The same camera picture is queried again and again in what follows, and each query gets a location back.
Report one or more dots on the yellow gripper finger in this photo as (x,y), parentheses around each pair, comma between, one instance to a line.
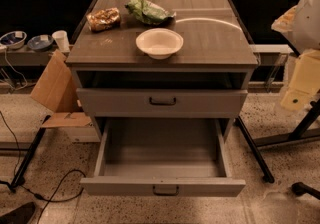
(305,81)

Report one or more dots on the green jalapeno chip bag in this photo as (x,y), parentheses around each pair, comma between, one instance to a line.
(148,12)

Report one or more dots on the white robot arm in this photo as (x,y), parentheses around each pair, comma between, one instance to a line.
(300,25)

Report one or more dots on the grey drawer cabinet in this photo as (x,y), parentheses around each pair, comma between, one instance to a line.
(215,54)

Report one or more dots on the open lower grey drawer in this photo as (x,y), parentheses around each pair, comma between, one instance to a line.
(162,157)

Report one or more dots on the closed upper grey drawer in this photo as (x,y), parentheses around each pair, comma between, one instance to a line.
(162,103)

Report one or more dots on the brown gold snack bag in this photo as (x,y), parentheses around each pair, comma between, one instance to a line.
(103,19)

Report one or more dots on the black table leg right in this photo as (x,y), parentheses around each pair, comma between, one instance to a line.
(267,175)

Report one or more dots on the black table leg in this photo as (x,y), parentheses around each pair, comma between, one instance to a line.
(19,176)
(267,175)

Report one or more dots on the black caster foot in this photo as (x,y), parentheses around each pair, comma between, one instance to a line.
(300,189)

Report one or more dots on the white paper bowl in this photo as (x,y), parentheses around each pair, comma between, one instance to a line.
(159,43)

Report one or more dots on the white paper cup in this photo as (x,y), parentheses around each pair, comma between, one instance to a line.
(61,40)

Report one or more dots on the brown cardboard box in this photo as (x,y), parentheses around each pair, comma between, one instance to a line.
(56,91)

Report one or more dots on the blue bowl right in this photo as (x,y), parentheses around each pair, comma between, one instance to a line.
(40,43)

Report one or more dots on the blue bowl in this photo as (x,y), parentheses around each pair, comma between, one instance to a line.
(40,43)
(13,40)

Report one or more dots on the grey side shelf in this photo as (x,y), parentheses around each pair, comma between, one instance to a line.
(25,57)

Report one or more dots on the blue bowl left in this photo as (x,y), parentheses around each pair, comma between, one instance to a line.
(13,40)

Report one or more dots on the black table leg left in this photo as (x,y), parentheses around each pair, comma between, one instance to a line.
(19,176)

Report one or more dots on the dark object floor corner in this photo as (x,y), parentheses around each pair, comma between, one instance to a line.
(21,215)

